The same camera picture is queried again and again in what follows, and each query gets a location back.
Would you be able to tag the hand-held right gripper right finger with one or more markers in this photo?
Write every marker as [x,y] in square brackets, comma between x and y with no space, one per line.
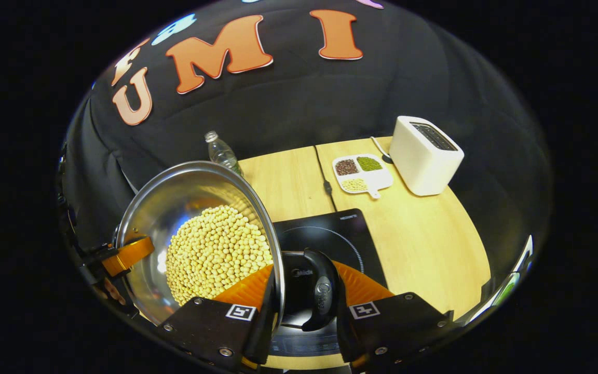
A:
[345,337]

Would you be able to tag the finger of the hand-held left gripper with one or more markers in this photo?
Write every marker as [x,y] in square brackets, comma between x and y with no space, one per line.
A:
[130,254]

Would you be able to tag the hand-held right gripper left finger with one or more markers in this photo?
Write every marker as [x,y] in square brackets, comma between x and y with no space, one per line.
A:
[261,337]

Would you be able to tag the stainless steel pot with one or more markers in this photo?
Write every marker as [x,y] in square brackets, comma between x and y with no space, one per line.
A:
[174,208]

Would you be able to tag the black induction cooktop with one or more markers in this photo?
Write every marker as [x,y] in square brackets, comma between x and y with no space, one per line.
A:
[340,234]

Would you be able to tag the large pile of soybeans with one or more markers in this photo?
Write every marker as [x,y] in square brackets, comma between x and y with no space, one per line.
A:
[216,254]

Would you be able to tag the clear plastic water bottle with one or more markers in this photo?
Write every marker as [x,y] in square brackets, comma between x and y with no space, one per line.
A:
[220,150]

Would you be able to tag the small portion of soybeans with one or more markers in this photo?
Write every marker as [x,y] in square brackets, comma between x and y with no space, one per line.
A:
[354,184]

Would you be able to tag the white divided dish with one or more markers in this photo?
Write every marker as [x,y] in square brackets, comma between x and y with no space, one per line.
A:
[374,179]

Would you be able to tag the portion of dark red beans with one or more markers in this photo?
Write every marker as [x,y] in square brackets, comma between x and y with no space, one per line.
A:
[347,167]

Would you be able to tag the portion of green mung beans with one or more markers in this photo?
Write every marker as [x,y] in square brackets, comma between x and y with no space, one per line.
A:
[369,163]

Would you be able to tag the white toaster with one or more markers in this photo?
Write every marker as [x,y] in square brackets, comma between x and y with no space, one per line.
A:
[426,156]

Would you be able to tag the black backdrop cloth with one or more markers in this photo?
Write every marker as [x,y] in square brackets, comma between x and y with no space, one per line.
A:
[304,104]

